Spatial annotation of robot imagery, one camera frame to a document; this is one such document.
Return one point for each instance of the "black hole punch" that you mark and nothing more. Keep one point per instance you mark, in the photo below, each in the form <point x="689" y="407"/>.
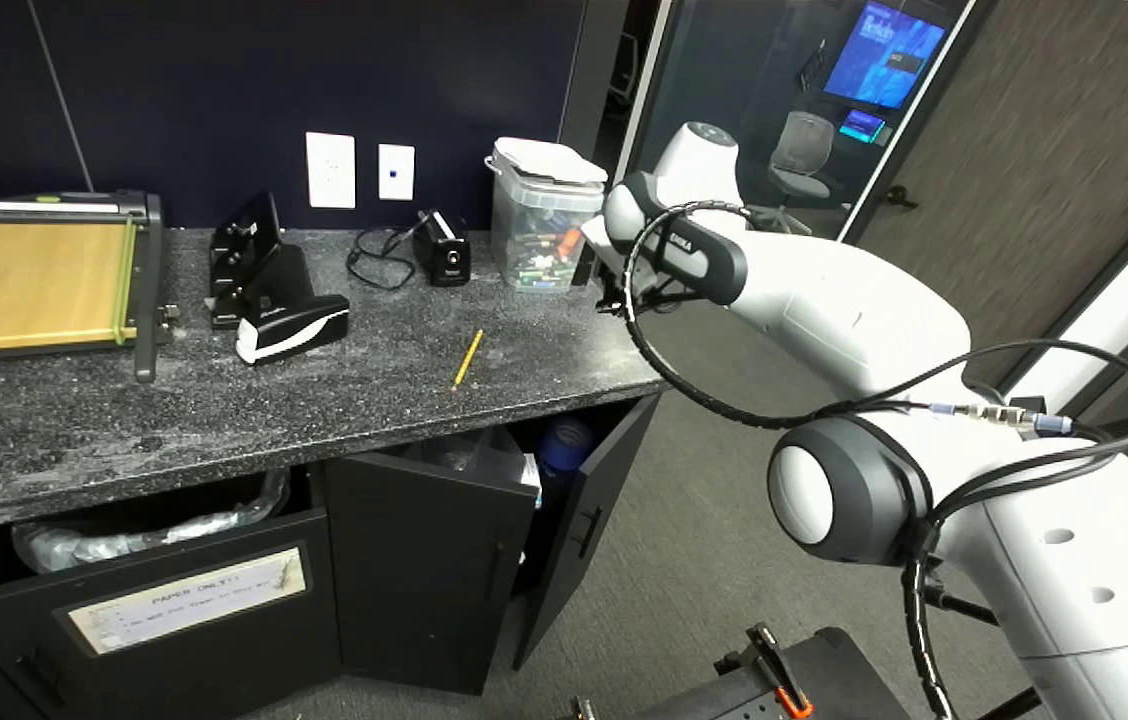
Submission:
<point x="239" y="260"/>

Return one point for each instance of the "white wall outlet plate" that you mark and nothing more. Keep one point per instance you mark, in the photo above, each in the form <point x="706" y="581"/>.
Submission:
<point x="329" y="171"/>

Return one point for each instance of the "black clamp with orange handle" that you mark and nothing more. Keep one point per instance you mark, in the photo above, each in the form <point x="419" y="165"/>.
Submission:
<point x="761" y="659"/>

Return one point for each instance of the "black cabinet door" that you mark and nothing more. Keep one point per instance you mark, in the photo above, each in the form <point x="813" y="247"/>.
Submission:
<point x="583" y="461"/>
<point x="426" y="565"/>

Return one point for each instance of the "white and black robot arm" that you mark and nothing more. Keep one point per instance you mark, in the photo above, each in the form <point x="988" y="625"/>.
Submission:
<point x="909" y="466"/>

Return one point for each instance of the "black cabinet door left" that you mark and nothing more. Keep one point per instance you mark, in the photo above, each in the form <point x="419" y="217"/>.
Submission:
<point x="426" y="565"/>

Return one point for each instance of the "blue lit monitor screen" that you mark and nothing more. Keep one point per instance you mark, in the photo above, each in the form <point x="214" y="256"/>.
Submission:
<point x="884" y="57"/>

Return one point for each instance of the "black drawer with white label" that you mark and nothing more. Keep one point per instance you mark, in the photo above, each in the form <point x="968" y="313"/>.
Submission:
<point x="182" y="632"/>

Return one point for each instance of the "black electric pencil sharpener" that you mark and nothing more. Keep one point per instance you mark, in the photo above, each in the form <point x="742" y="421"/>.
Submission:
<point x="443" y="254"/>

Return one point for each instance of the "wooden paper cutter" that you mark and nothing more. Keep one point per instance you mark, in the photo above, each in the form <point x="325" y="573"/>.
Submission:
<point x="82" y="272"/>

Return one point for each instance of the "grey office chair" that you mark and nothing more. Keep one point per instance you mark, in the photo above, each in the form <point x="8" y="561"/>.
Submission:
<point x="803" y="154"/>

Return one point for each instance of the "black cabinet door right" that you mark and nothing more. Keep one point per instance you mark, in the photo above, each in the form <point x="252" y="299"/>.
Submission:
<point x="583" y="461"/>

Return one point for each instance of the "black and white stapler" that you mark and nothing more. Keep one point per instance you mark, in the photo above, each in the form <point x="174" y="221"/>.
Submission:
<point x="283" y="313"/>

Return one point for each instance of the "white wall switch plate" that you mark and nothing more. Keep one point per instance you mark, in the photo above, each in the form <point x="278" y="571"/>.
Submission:
<point x="397" y="172"/>

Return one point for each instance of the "clear trash bag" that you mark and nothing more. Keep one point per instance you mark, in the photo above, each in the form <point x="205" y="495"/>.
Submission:
<point x="60" y="546"/>

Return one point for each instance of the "clear plastic container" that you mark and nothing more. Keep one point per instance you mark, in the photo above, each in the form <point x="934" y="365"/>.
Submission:
<point x="543" y="195"/>

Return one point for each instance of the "yellow pencil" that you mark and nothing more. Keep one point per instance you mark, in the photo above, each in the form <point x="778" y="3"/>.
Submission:
<point x="471" y="358"/>

